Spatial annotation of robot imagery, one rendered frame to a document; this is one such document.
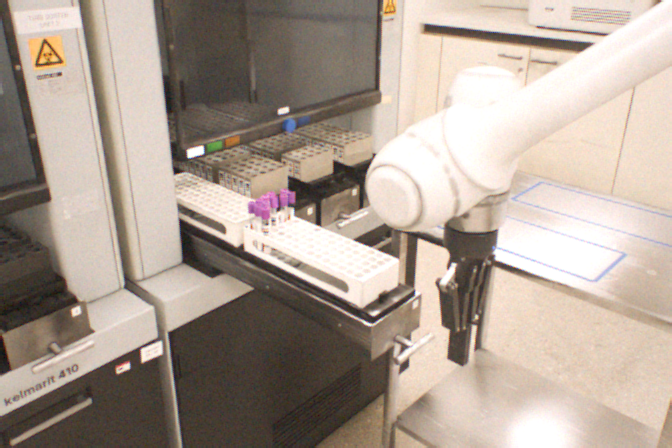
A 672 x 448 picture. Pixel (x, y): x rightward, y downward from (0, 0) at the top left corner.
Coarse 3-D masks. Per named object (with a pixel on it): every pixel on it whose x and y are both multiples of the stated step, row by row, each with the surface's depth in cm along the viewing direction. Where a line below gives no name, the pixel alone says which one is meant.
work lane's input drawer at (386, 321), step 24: (192, 240) 130; (216, 240) 125; (216, 264) 126; (240, 264) 120; (264, 264) 117; (264, 288) 117; (288, 288) 112; (312, 288) 109; (408, 288) 108; (312, 312) 110; (336, 312) 105; (360, 312) 103; (384, 312) 103; (408, 312) 107; (360, 336) 103; (384, 336) 104; (432, 336) 107
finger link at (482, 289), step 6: (492, 258) 95; (486, 264) 95; (492, 264) 95; (486, 270) 95; (486, 276) 95; (486, 282) 96; (480, 288) 96; (486, 288) 96; (480, 294) 96; (480, 300) 96; (480, 306) 97; (480, 312) 97
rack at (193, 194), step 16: (176, 176) 142; (192, 176) 143; (176, 192) 134; (192, 192) 134; (208, 192) 134; (224, 192) 134; (192, 208) 129; (208, 208) 127; (224, 208) 128; (240, 208) 127; (208, 224) 133; (224, 224) 123; (240, 224) 121; (240, 240) 123
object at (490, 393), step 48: (528, 192) 146; (576, 192) 146; (432, 240) 126; (528, 240) 124; (576, 240) 124; (624, 240) 124; (576, 288) 108; (624, 288) 108; (480, 336) 181; (480, 384) 168; (528, 384) 168; (384, 432) 157; (432, 432) 152; (480, 432) 152; (528, 432) 152; (576, 432) 152; (624, 432) 152
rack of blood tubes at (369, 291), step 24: (264, 240) 115; (288, 240) 114; (312, 240) 115; (336, 240) 115; (288, 264) 114; (312, 264) 108; (336, 264) 107; (360, 264) 106; (384, 264) 107; (336, 288) 110; (360, 288) 102; (384, 288) 106
